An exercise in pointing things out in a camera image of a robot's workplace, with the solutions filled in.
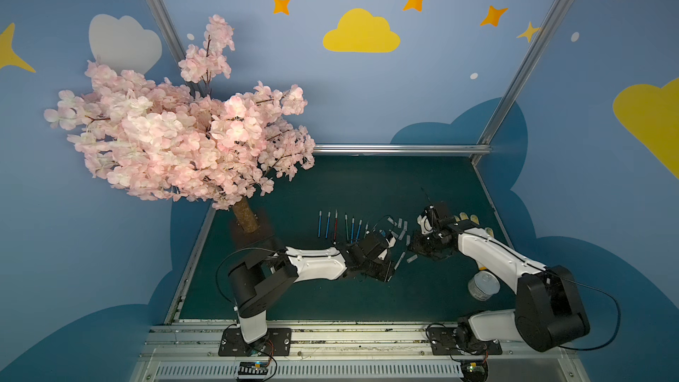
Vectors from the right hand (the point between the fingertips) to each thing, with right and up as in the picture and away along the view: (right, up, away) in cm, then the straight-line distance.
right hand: (414, 245), depth 89 cm
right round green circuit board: (+13, -32, -16) cm, 38 cm away
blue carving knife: (-33, +6, +10) cm, 35 cm away
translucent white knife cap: (-5, +6, +12) cm, 15 cm away
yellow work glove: (+6, +11, -23) cm, 26 cm away
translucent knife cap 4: (-2, +2, +9) cm, 9 cm away
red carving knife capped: (-27, +5, +11) cm, 29 cm away
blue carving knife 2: (-30, +6, +10) cm, 32 cm away
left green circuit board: (-50, -31, -16) cm, 61 cm away
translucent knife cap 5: (0, -5, +2) cm, 5 cm away
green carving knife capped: (-23, +4, +10) cm, 25 cm away
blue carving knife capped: (-21, +1, +7) cm, 22 cm away
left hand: (-7, -6, -5) cm, 11 cm away
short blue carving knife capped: (-18, +3, +10) cm, 21 cm away
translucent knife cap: (-2, +6, +12) cm, 14 cm away
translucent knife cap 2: (-1, +5, +10) cm, 11 cm away
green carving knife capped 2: (-15, +5, +10) cm, 19 cm away
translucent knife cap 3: (-5, +2, +8) cm, 10 cm away
